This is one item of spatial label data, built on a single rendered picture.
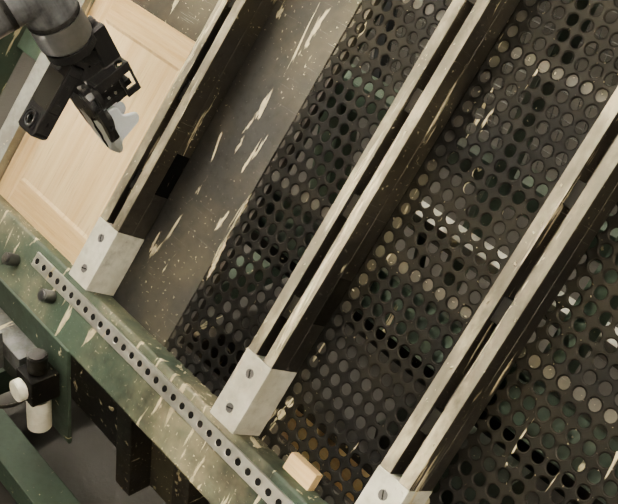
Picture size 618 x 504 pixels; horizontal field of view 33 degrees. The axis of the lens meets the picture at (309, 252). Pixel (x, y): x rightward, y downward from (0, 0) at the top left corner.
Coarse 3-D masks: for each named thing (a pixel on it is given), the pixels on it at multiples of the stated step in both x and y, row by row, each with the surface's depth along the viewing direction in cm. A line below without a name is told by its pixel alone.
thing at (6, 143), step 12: (84, 0) 209; (36, 60) 214; (48, 60) 212; (36, 72) 214; (24, 84) 215; (36, 84) 213; (24, 96) 214; (12, 108) 216; (24, 108) 214; (12, 120) 215; (0, 132) 217; (12, 132) 215; (24, 132) 215; (0, 144) 216; (12, 144) 215; (0, 156) 215; (12, 156) 216; (0, 168) 216
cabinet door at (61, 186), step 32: (96, 0) 210; (128, 0) 204; (128, 32) 203; (160, 32) 197; (160, 64) 196; (160, 96) 195; (64, 128) 209; (32, 160) 213; (64, 160) 207; (96, 160) 202; (128, 160) 196; (0, 192) 217; (32, 192) 211; (64, 192) 205; (96, 192) 200; (32, 224) 209; (64, 224) 203; (64, 256) 202
